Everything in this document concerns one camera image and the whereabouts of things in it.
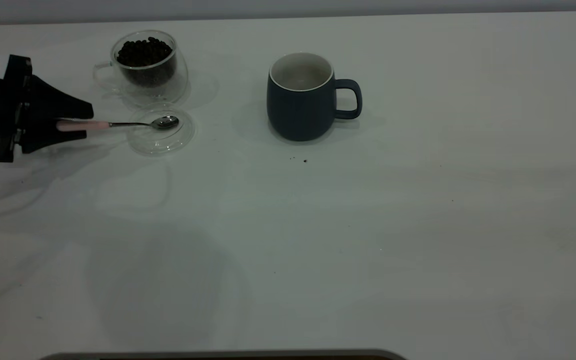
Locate pink-handled metal spoon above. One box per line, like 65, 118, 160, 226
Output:
56, 115, 180, 133

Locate dark grey ceramic mug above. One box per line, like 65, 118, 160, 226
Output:
267, 52, 363, 142

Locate heap of coffee beans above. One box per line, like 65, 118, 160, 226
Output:
116, 37, 176, 87

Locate clear glass saucer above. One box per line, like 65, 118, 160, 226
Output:
127, 107, 196, 156

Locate clear double-wall glass cup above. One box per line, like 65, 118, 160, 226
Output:
93, 30, 189, 108

